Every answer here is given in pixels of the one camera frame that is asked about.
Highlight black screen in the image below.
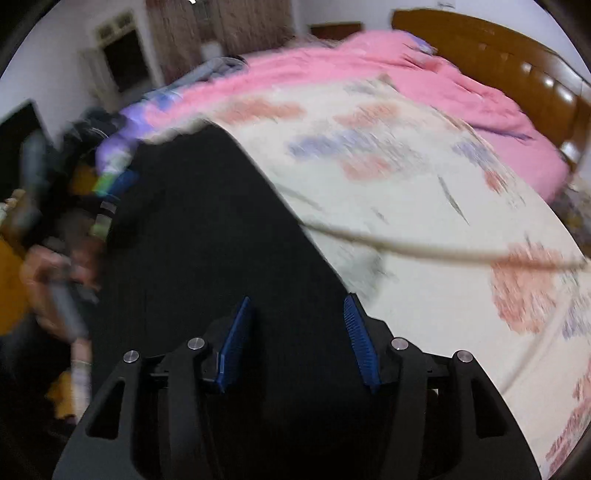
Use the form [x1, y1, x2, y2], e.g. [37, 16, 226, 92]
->
[0, 99, 49, 199]

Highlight floral bed sheet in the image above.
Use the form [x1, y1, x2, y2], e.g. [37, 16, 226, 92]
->
[152, 76, 589, 478]

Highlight brown patterned curtain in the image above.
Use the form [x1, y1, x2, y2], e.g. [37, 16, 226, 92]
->
[147, 0, 296, 84]

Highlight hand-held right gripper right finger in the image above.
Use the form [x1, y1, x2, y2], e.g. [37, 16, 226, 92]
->
[342, 294, 542, 480]

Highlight pink quilt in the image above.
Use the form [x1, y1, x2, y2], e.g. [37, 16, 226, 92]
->
[139, 30, 571, 204]

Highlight person's left hand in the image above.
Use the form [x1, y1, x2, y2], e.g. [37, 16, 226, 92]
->
[21, 244, 102, 333]

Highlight black pants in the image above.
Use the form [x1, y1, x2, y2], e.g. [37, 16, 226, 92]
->
[88, 124, 398, 480]

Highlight dark wooden nightstand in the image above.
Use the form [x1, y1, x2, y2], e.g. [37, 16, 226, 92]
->
[310, 22, 363, 42]

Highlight person's left forearm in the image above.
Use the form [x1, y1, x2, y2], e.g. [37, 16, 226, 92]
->
[0, 314, 88, 462]

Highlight purple cloth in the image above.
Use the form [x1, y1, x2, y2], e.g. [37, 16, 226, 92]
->
[95, 99, 158, 171]

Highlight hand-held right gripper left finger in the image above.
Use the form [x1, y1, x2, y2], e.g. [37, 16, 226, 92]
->
[52, 296, 254, 480]

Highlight wooden headboard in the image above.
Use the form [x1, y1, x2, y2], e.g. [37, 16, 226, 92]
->
[392, 8, 591, 171]

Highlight grey patterned cloth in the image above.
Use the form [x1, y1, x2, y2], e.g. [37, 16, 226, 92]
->
[554, 175, 591, 259]

